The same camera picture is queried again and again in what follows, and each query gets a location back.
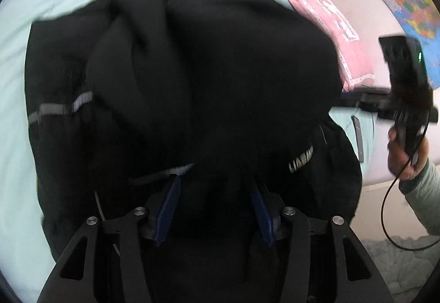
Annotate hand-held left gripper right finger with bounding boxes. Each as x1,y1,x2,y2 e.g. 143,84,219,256
250,185,394,303

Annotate pink pillow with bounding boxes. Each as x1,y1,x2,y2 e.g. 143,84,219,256
264,0,376,93

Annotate black hooded jacket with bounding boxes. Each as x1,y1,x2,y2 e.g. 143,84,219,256
25,0,363,303

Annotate grey fluffy rug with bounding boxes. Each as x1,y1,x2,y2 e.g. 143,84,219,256
360,235,436,295

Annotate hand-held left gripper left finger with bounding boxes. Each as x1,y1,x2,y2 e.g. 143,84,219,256
37,175,182,303

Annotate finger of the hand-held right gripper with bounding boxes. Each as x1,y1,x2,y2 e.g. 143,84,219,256
351,115,365,163
333,92,391,110

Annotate black cable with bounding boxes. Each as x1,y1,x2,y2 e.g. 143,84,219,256
380,109,440,251

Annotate person's right hand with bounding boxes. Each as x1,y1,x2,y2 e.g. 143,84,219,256
387,126,431,181

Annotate person's right forearm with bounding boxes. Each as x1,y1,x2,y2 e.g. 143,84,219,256
399,158,440,235

